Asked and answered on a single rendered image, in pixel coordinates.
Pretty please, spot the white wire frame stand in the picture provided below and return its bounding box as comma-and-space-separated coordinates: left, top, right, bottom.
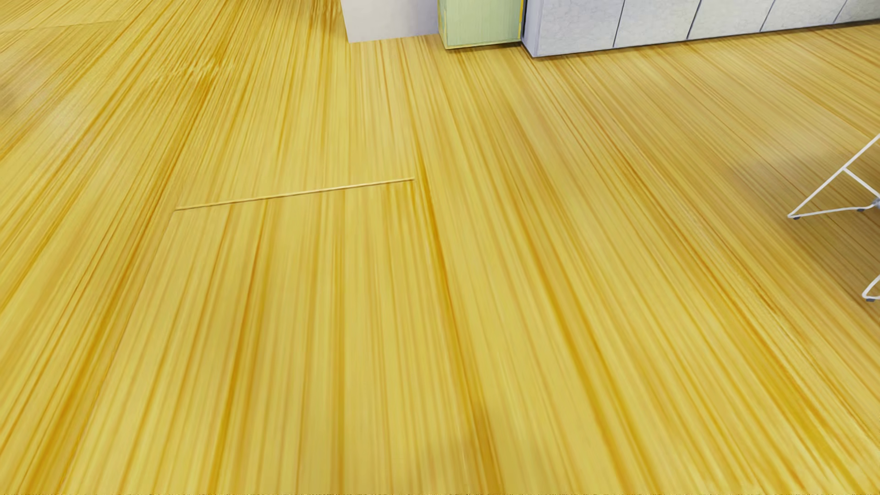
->
787, 135, 880, 303

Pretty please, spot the grey marble panelled cabinet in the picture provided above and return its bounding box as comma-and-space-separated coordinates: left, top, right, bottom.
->
521, 0, 880, 59

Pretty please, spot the light green cabinet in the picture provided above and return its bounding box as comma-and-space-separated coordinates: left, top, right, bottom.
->
438, 0, 527, 50

